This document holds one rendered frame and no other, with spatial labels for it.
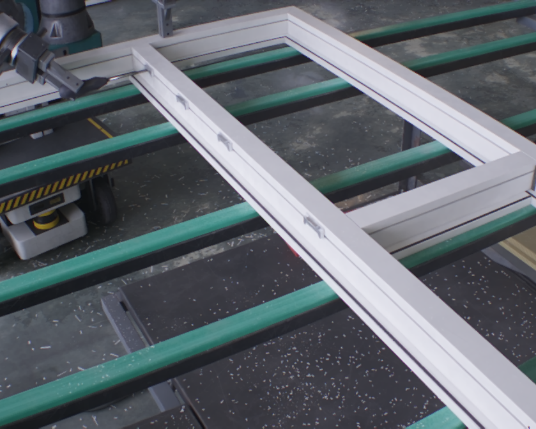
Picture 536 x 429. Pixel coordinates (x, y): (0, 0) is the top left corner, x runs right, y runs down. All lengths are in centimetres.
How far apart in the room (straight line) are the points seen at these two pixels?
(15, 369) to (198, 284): 91
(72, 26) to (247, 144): 125
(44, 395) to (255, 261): 72
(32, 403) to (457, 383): 53
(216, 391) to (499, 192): 59
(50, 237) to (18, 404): 165
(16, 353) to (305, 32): 128
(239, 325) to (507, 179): 52
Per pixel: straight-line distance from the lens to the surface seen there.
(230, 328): 101
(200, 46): 180
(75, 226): 260
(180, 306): 147
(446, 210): 118
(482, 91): 378
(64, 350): 228
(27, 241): 255
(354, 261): 103
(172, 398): 134
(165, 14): 174
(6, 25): 159
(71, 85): 156
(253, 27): 185
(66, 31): 242
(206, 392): 130
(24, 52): 154
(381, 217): 109
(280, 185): 116
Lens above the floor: 156
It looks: 34 degrees down
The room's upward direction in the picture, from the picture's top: 1 degrees counter-clockwise
